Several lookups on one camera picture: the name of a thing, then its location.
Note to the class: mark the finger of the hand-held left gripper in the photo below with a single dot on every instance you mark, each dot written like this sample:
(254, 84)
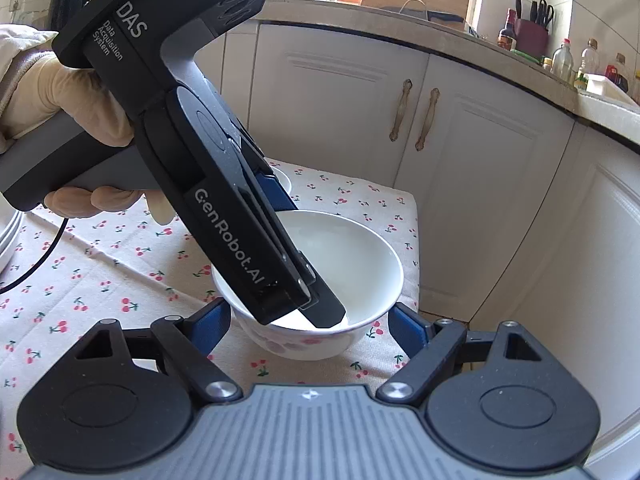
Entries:
(277, 195)
(327, 312)

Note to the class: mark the stone kitchen countertop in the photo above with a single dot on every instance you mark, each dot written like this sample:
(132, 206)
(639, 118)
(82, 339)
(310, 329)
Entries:
(325, 12)

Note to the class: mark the dark sauce bottle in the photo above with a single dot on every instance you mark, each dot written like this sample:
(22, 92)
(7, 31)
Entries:
(506, 35)

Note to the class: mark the cherry-print tablecloth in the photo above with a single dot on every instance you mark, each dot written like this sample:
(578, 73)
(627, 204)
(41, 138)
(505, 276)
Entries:
(125, 270)

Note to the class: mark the white cabinet door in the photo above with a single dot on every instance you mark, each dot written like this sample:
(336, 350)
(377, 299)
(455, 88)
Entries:
(235, 70)
(340, 110)
(500, 185)
(590, 260)

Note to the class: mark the person's left hand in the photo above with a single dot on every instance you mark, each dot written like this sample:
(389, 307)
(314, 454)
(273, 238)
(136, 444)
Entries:
(65, 90)

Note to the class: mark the clear plastic bottle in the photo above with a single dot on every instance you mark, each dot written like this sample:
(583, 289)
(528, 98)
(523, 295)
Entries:
(586, 65)
(561, 62)

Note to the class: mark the person's left forearm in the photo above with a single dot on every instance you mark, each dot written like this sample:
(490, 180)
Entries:
(20, 45)

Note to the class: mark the white pink-flower bowl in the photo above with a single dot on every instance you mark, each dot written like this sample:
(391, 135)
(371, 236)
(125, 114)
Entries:
(350, 260)
(284, 180)

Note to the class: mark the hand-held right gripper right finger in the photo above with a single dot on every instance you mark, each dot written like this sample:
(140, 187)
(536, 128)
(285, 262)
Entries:
(407, 330)

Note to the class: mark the dark red bottle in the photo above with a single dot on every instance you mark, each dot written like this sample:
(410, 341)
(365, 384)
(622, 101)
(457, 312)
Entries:
(618, 77)

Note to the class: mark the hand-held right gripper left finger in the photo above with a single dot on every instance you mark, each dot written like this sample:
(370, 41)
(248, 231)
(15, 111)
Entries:
(212, 325)

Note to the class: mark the dark red knife holder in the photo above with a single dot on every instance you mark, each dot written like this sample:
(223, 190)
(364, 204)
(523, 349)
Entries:
(531, 37)

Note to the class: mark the white box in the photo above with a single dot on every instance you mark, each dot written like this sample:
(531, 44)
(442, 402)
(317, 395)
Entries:
(610, 91)

